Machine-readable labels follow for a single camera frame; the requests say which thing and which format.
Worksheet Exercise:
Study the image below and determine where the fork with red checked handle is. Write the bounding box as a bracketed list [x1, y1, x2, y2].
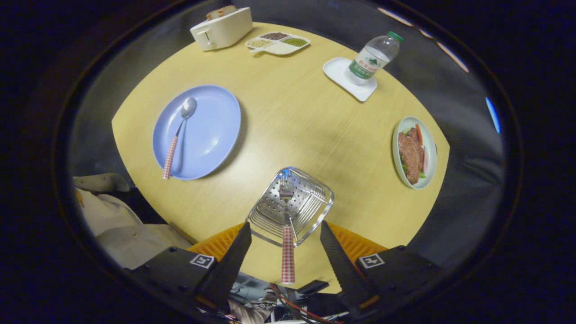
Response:
[279, 173, 296, 285]

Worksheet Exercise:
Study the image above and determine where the person's beige clothing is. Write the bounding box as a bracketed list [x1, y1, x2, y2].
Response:
[72, 173, 195, 270]

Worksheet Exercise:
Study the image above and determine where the white divided dish with beans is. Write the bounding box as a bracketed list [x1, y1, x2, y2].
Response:
[245, 31, 311, 56]

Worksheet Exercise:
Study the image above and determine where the white square coaster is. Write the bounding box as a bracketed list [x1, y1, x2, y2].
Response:
[322, 57, 378, 103]

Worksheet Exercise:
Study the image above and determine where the cream toaster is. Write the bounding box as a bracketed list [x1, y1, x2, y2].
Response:
[190, 6, 253, 51]

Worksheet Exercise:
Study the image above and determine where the red cable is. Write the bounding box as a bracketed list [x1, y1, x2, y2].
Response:
[270, 283, 342, 324]

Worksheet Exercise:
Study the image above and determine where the metal wire drainer basket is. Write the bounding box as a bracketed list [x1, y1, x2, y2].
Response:
[246, 166, 335, 248]

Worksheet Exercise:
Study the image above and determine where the spoon with red checked handle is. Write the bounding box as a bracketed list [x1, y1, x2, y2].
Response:
[162, 97, 198, 180]

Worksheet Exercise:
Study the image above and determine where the blue round plate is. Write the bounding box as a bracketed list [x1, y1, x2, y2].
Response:
[152, 85, 242, 180]

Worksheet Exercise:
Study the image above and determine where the clear water bottle green cap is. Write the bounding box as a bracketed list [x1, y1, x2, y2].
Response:
[345, 31, 404, 86]

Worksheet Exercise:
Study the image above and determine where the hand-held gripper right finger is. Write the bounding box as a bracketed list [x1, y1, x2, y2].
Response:
[320, 220, 445, 318]

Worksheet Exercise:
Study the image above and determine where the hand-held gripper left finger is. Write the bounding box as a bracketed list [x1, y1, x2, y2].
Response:
[128, 222, 252, 316]

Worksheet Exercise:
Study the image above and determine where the green plate with meat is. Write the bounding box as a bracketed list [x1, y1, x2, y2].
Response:
[392, 116, 438, 190]

